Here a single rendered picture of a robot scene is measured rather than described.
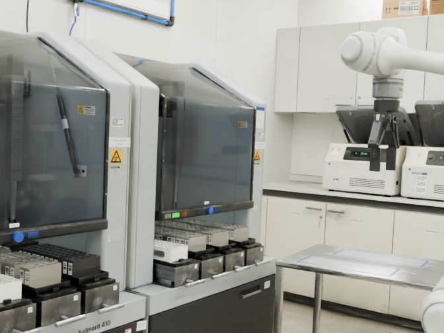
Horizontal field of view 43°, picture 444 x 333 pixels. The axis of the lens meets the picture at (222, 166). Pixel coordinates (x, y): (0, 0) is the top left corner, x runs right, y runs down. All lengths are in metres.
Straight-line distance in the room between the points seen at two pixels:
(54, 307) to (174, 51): 2.44
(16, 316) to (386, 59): 1.18
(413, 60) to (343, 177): 2.71
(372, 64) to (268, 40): 3.22
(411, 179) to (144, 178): 2.45
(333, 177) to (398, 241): 0.65
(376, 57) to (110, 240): 1.00
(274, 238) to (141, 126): 2.73
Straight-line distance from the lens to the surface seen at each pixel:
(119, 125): 1.87
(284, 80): 4.80
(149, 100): 1.97
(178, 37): 3.84
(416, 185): 4.04
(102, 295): 1.78
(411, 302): 4.16
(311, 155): 5.02
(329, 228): 4.29
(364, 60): 1.57
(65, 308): 1.70
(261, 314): 2.57
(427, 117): 4.31
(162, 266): 2.05
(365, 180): 4.15
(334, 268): 2.08
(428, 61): 1.58
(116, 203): 1.88
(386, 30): 1.76
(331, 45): 4.65
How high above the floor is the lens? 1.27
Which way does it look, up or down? 3 degrees down
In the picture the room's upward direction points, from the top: 2 degrees clockwise
